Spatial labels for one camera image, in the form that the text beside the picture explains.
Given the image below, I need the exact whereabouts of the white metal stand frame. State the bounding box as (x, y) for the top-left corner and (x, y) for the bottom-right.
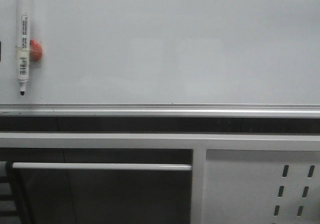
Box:
(0, 132), (320, 223)

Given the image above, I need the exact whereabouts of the white perforated pegboard panel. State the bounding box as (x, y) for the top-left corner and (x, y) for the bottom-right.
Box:
(202, 150), (320, 223)

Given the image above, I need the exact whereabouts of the black chair frame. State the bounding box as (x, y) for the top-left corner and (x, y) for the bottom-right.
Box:
(0, 161), (30, 223)

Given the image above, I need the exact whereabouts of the white whiteboard marker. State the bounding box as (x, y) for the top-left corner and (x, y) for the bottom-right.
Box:
(16, 0), (32, 96)

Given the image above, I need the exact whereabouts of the white horizontal metal rod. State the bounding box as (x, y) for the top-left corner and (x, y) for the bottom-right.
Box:
(12, 162), (192, 171)

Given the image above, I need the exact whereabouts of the red round magnet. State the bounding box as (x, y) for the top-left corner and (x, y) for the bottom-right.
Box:
(29, 40), (43, 62)

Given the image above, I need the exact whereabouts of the white whiteboard with aluminium frame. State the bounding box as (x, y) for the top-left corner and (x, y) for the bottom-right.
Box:
(0, 0), (320, 118)

